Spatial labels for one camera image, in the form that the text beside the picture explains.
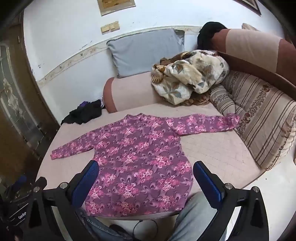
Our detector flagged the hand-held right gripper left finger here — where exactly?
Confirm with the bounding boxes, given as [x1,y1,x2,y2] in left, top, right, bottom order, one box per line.
[22,160,100,241]

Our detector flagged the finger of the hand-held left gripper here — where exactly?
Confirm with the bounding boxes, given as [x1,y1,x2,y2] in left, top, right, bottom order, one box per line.
[11,175,28,194]

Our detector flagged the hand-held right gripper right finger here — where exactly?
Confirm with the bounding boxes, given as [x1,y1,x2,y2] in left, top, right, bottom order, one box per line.
[193,161,270,241]

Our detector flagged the purple floral long-sleeved shirt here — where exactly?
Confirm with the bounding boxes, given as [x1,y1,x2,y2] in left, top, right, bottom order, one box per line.
[50,113,240,218]

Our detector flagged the pile of black clothes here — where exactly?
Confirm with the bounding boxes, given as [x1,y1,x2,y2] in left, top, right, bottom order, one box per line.
[60,99,103,125]

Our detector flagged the person's right leg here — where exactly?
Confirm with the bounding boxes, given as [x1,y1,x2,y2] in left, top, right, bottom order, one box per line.
[168,192,229,241]

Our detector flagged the person's leg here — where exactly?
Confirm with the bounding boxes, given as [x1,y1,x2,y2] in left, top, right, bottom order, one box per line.
[168,192,229,241]
[76,207,132,241]

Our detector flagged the person's left leg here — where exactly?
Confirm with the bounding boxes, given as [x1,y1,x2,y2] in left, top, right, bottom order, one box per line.
[76,207,132,241]

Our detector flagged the wooden door with glass panel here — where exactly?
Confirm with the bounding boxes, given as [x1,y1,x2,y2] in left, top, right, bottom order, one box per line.
[0,22,61,188]

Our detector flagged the small striped cushion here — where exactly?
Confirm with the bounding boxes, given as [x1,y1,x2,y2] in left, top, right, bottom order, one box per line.
[209,84,242,117]

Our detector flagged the large striped floral cushion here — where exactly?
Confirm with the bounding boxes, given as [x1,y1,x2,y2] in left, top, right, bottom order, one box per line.
[221,70,296,170]

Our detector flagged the pink bolster with brown end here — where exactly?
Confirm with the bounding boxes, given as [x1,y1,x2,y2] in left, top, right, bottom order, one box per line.
[102,71,167,113]

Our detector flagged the cream floral blanket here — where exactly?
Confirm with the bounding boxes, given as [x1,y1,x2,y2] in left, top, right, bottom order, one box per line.
[151,49,230,106]

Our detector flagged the brown wooden bed board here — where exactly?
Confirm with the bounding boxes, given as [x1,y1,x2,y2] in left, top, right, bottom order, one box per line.
[217,50,296,103]

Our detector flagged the grey pillow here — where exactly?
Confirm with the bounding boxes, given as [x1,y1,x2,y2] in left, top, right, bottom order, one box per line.
[106,28,185,79]

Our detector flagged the wide pink and brown bolster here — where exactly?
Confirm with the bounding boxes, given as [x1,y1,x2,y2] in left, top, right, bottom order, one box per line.
[211,28,296,80]

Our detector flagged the black cloth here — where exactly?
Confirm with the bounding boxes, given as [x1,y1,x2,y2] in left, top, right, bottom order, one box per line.
[197,22,228,50]

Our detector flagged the black cable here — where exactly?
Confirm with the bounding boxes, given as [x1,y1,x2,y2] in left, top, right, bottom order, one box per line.
[133,220,158,241]

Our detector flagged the beige wall switch plates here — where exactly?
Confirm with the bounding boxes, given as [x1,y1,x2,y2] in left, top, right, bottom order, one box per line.
[100,21,120,35]

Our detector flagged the beige wall frame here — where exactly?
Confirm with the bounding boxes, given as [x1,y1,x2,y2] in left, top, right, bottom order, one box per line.
[97,0,136,16]

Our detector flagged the dark picture frame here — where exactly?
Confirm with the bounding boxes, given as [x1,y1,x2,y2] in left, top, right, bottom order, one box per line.
[233,0,262,16]

